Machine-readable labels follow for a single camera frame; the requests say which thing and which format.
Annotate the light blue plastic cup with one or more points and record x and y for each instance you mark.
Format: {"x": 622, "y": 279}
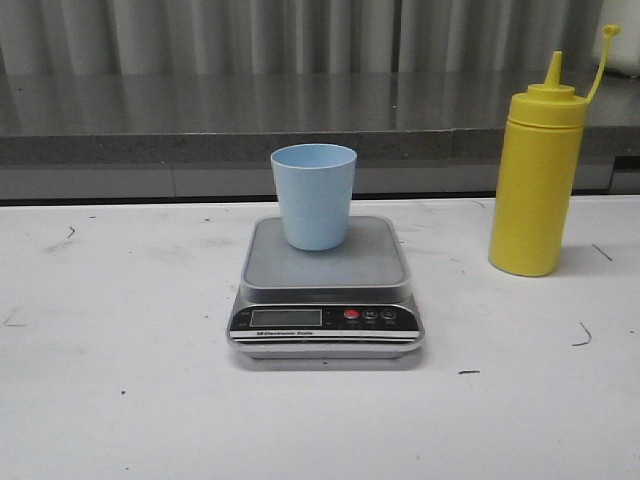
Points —
{"x": 314, "y": 184}

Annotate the yellow squeeze bottle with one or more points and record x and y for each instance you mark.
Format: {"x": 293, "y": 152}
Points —
{"x": 541, "y": 147}

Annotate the silver digital kitchen scale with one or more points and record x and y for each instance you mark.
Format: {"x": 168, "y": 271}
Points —
{"x": 354, "y": 301}

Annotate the stainless steel back counter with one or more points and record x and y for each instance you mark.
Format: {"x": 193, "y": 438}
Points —
{"x": 161, "y": 137}

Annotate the white container in background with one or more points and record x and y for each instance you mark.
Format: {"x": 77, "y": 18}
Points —
{"x": 624, "y": 52}

